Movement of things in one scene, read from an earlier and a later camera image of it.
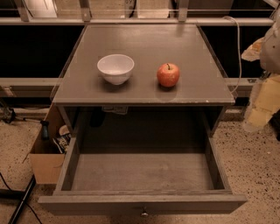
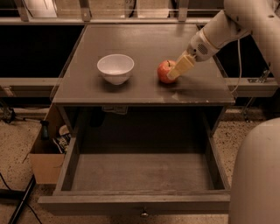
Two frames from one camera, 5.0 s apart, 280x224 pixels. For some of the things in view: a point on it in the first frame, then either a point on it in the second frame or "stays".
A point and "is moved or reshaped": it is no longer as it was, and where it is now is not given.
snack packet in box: (64, 138) stays
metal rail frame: (85, 19) stays
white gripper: (271, 53) to (199, 47)
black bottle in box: (45, 129) stays
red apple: (168, 74) is moved or reshaped
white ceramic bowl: (115, 68) stays
